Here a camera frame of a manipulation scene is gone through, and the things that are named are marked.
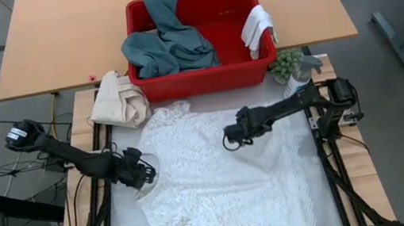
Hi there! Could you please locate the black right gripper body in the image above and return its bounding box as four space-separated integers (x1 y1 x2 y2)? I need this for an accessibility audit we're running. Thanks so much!
233 102 275 141

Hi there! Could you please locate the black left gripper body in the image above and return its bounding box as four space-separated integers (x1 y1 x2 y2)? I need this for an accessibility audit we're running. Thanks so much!
110 144 148 187

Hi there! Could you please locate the white lace shirt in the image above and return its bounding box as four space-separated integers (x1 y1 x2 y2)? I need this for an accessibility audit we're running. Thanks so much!
122 82 320 226

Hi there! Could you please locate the red plastic laundry bin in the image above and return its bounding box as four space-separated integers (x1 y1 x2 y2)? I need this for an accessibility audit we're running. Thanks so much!
116 0 283 106

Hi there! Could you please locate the white spray bottle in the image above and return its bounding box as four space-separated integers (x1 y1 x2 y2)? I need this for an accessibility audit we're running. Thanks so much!
278 53 327 100

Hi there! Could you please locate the small potted green plant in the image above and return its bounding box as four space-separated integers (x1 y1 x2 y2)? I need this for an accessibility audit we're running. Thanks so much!
267 46 307 86

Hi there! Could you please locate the cream canvas tote bag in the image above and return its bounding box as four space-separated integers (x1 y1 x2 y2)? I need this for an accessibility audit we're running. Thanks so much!
83 66 154 136

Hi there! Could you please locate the small white cloth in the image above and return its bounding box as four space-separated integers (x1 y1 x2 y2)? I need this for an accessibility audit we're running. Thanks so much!
236 2 281 63

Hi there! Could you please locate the teal grey garment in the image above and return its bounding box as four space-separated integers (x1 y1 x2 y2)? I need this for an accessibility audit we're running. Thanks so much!
113 0 221 82

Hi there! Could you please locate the large light wooden desk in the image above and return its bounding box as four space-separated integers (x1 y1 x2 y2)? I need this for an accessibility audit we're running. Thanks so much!
0 0 361 102

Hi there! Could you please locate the yellow cable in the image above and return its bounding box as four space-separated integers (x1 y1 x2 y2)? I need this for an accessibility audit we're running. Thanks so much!
46 93 63 143

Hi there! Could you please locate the black aluminium table frame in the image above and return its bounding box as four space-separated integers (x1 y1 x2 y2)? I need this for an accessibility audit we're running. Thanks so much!
43 79 396 226

